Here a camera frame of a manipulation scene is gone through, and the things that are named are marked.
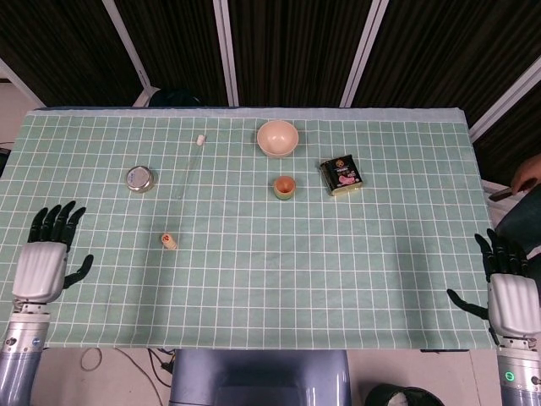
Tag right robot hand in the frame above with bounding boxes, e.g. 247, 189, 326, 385
446, 228, 541, 338

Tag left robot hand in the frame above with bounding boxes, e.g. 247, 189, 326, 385
11, 200, 95, 305

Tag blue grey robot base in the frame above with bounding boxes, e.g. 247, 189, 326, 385
168, 348, 352, 406

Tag person in dark clothes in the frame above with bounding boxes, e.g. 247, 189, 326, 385
488, 154, 541, 280

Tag round silver tin can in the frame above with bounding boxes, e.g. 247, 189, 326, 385
125, 166, 156, 195

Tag black waste bin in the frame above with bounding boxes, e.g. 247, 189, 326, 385
363, 382, 445, 406

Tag glass test tube white stopper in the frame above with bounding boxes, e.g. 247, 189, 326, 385
176, 134, 206, 200

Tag black gold luncheon meat tin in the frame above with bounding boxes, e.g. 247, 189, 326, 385
319, 154, 364, 198

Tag dark blue bag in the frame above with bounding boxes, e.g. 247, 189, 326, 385
150, 87, 204, 107

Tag green checked tablecloth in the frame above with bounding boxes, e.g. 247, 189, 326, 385
0, 106, 504, 351

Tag small orange green cup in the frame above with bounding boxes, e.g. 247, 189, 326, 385
272, 175, 297, 201

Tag beige bowl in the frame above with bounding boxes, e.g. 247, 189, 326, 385
256, 119, 300, 159

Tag black cables with plug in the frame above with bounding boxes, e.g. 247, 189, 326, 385
146, 347, 177, 387

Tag white partition frame post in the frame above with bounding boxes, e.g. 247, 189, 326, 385
213, 0, 240, 107
340, 0, 390, 107
0, 57, 46, 109
468, 54, 541, 143
101, 0, 154, 107

